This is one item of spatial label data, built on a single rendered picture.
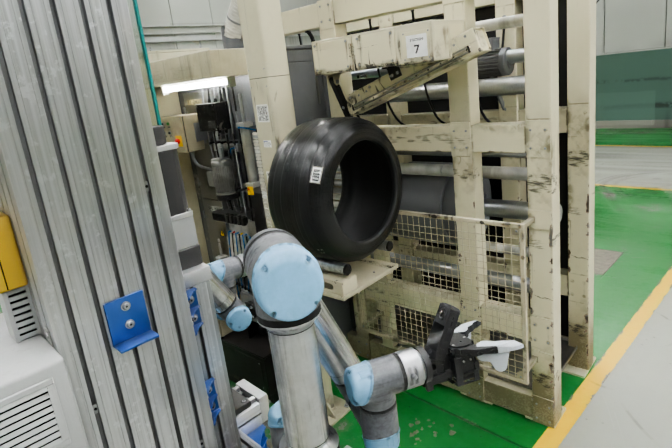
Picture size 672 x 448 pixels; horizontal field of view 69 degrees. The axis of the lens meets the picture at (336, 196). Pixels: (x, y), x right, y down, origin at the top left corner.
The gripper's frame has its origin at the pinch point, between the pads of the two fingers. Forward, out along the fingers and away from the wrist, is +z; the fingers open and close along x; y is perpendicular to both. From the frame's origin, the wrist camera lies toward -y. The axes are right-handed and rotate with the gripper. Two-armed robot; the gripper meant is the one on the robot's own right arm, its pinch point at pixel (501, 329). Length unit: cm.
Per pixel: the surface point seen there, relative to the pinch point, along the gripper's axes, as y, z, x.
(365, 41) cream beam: -82, 20, -99
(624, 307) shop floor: 87, 189, -150
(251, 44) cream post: -90, -22, -118
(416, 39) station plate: -77, 32, -78
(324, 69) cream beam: -76, 8, -120
